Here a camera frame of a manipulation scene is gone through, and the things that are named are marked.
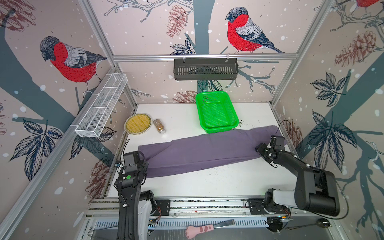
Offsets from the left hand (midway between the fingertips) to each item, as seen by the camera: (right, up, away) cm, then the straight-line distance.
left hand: (146, 160), depth 79 cm
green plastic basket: (+43, +27, +35) cm, 62 cm away
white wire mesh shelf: (-24, +30, -1) cm, 38 cm away
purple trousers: (+33, +2, +11) cm, 35 cm away
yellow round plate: (-16, +18, +28) cm, 37 cm away
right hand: (+68, +3, +14) cm, 70 cm away
